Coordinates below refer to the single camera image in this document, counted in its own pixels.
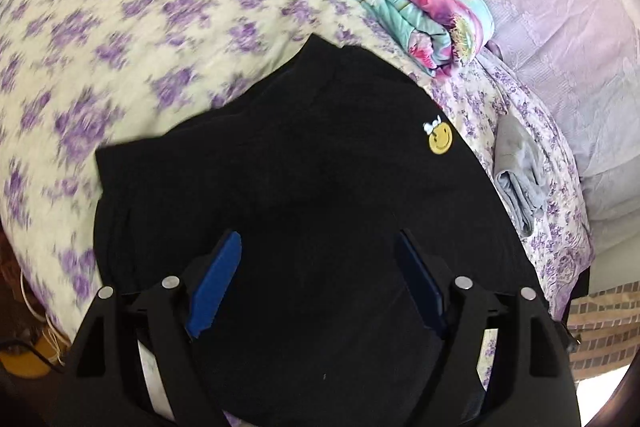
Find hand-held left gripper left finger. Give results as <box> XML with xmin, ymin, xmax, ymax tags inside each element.
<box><xmin>62</xmin><ymin>230</ymin><xmax>243</xmax><ymax>427</ymax></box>

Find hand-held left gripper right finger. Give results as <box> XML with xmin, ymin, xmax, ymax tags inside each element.
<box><xmin>394</xmin><ymin>229</ymin><xmax>583</xmax><ymax>427</ymax></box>

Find black pants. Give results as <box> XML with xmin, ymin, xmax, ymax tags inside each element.
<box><xmin>94</xmin><ymin>33</ymin><xmax>551</xmax><ymax>427</ymax></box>

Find folded grey cloth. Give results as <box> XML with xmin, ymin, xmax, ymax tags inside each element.
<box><xmin>494</xmin><ymin>114</ymin><xmax>551</xmax><ymax>238</ymax></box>

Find brown checkered bag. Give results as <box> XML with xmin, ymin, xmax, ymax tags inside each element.
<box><xmin>567</xmin><ymin>282</ymin><xmax>640</xmax><ymax>375</ymax></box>

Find yellow object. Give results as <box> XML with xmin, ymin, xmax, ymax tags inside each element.
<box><xmin>0</xmin><ymin>332</ymin><xmax>66</xmax><ymax>378</ymax></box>

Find purple floral bedsheet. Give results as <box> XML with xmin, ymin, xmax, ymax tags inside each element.
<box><xmin>0</xmin><ymin>0</ymin><xmax>596</xmax><ymax>427</ymax></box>

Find lavender quilted bedcover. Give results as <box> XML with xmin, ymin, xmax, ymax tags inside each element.
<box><xmin>345</xmin><ymin>0</ymin><xmax>640</xmax><ymax>253</ymax></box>

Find white cable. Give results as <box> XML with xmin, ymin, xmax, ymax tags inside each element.
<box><xmin>19</xmin><ymin>267</ymin><xmax>68</xmax><ymax>360</ymax></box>

